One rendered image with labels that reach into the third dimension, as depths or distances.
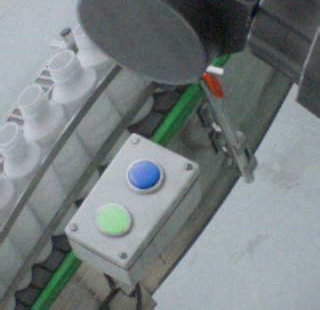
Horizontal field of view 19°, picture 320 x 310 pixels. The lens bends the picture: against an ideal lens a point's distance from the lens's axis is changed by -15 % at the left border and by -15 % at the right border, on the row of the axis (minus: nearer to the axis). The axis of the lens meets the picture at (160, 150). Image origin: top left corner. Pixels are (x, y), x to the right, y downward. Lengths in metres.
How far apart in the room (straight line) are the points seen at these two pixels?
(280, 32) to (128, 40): 0.09
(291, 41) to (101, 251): 0.64
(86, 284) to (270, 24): 0.84
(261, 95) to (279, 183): 1.08
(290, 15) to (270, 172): 2.13
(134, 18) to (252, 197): 2.07
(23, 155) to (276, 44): 0.74
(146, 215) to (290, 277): 1.28
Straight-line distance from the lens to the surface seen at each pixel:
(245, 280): 2.38
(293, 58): 0.47
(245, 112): 1.44
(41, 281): 1.23
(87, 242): 1.08
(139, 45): 0.50
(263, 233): 2.46
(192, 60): 0.49
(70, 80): 1.22
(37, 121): 1.20
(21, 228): 1.20
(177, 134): 1.33
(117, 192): 1.11
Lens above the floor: 1.88
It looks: 43 degrees down
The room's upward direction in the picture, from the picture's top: 29 degrees counter-clockwise
